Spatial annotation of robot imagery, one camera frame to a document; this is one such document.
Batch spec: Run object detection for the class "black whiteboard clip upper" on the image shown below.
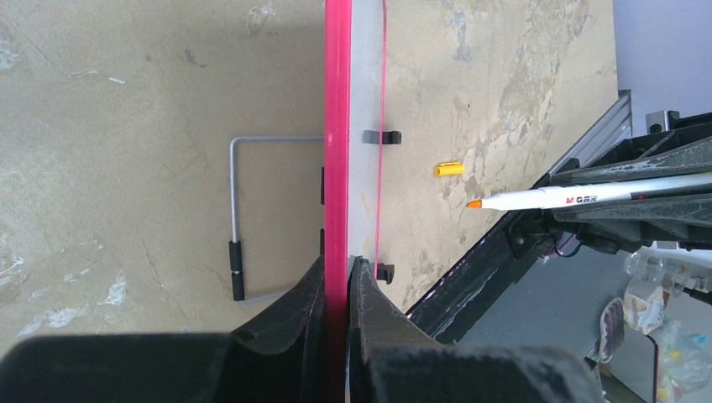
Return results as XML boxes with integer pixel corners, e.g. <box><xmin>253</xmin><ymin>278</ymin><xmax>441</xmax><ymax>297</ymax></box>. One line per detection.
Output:
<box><xmin>361</xmin><ymin>130</ymin><xmax>402</xmax><ymax>145</ymax></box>

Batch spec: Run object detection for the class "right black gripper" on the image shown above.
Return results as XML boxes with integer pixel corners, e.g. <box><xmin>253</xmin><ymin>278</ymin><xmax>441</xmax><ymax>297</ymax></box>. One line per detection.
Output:
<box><xmin>549</xmin><ymin>112</ymin><xmax>711</xmax><ymax>243</ymax></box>

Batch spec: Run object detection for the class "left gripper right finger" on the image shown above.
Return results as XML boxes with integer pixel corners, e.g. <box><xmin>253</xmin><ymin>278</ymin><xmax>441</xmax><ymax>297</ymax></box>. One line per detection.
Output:
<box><xmin>348</xmin><ymin>257</ymin><xmax>604</xmax><ymax>402</ymax></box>

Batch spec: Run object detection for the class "yellow marker cap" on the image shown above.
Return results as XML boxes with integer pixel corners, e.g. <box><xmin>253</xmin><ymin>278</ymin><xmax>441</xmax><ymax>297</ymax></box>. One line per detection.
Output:
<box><xmin>434</xmin><ymin>161</ymin><xmax>465</xmax><ymax>176</ymax></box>

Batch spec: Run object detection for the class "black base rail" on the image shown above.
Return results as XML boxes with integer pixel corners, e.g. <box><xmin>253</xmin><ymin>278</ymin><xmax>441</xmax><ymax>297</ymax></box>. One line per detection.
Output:
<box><xmin>406</xmin><ymin>210</ymin><xmax>563</xmax><ymax>344</ymax></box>

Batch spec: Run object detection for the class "white marker pen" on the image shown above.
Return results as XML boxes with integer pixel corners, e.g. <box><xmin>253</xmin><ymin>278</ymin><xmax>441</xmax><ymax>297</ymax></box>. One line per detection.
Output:
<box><xmin>466</xmin><ymin>172</ymin><xmax>711</xmax><ymax>211</ymax></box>

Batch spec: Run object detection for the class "aluminium frame rail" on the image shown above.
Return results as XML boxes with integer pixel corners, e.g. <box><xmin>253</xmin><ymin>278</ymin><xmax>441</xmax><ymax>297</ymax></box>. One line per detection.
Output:
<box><xmin>548</xmin><ymin>90</ymin><xmax>633</xmax><ymax>174</ymax></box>

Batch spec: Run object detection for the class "pink framed whiteboard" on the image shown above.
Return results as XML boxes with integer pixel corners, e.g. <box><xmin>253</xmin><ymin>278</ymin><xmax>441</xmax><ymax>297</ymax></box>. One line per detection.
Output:
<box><xmin>324</xmin><ymin>1</ymin><xmax>386</xmax><ymax>402</ymax></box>

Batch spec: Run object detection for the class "black whiteboard clip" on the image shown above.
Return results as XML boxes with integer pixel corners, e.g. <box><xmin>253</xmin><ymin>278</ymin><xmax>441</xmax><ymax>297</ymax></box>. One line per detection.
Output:
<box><xmin>375</xmin><ymin>263</ymin><xmax>395</xmax><ymax>285</ymax></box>
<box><xmin>361</xmin><ymin>130</ymin><xmax>402</xmax><ymax>145</ymax></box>

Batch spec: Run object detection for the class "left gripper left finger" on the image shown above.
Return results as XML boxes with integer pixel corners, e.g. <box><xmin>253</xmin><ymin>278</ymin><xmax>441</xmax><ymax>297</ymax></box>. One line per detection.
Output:
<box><xmin>1</xmin><ymin>258</ymin><xmax>325</xmax><ymax>402</ymax></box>

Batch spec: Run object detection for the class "black whiteboard clip lower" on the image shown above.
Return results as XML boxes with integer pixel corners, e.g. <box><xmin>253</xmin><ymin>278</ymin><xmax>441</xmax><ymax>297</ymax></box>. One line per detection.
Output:
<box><xmin>375</xmin><ymin>263</ymin><xmax>395</xmax><ymax>285</ymax></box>

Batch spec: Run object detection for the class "whiteboard wire stand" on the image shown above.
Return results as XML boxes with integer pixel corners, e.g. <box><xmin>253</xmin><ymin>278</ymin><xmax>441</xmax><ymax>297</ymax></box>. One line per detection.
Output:
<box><xmin>228</xmin><ymin>134</ymin><xmax>324</xmax><ymax>304</ymax></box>

